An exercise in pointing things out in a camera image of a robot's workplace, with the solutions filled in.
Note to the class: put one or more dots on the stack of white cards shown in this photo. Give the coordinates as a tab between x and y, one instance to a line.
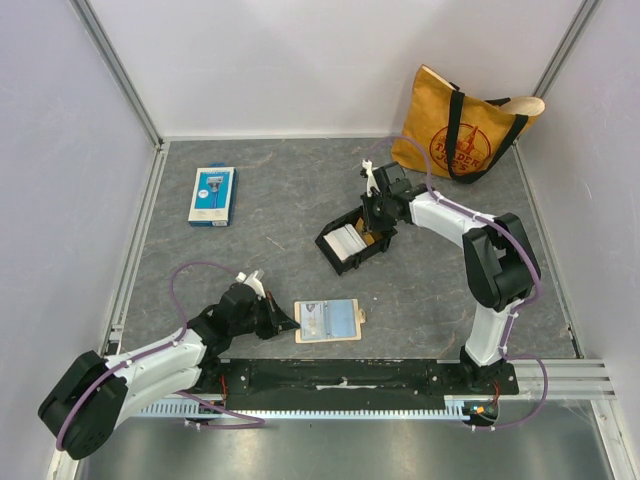
345	241

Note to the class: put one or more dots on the black plastic card box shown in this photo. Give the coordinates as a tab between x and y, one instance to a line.
355	261

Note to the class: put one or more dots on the silver white VIP card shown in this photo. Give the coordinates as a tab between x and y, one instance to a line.
312	321

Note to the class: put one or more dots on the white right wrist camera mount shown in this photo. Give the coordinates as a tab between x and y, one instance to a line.
367	172

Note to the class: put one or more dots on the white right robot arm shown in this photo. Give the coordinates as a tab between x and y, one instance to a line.
500	267

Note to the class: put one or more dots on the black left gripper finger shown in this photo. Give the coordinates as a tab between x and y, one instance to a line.
272	304
284	323

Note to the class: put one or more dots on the grey slotted cable duct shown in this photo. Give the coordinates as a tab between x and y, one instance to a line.
180	407

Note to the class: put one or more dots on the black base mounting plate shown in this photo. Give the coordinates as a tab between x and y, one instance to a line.
349	384

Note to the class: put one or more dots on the yellow Trader Joe's tote bag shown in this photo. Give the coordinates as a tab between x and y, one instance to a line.
456	136

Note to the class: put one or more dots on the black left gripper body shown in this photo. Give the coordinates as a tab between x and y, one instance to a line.
260	319

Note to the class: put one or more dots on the aluminium corner post right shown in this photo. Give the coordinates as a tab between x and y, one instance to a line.
576	28

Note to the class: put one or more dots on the blue razor package box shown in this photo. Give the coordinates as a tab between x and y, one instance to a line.
213	197

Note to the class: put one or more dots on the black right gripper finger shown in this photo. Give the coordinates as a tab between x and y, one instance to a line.
362	225
379	236

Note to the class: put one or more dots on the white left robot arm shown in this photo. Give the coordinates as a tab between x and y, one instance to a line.
96	394

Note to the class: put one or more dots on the beige leather card holder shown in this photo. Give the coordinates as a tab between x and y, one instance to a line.
344	320

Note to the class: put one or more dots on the aluminium corner post left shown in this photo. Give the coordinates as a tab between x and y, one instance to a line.
107	51

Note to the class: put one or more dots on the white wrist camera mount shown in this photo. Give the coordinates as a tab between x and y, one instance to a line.
254	281
367	172

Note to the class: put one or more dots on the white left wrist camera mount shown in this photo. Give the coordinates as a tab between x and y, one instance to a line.
254	281

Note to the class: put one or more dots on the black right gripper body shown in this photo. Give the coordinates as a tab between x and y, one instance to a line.
378	220

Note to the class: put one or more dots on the aluminium corner post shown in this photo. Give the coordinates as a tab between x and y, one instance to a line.
107	51
576	28

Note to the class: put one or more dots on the gold VIP card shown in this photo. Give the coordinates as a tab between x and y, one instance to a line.
368	239

